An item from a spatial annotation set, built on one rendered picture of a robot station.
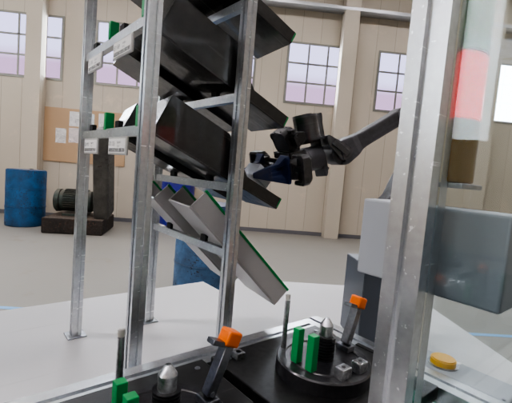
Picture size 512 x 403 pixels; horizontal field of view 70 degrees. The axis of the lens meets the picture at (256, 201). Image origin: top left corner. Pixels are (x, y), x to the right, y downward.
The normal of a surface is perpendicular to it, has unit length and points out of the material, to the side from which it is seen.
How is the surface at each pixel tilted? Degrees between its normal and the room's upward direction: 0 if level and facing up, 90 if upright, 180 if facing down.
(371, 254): 90
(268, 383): 0
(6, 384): 0
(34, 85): 90
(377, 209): 90
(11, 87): 90
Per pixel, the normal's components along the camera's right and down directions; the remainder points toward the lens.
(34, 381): 0.08, -0.99
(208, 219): 0.49, 0.11
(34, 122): 0.06, 0.08
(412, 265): -0.77, -0.01
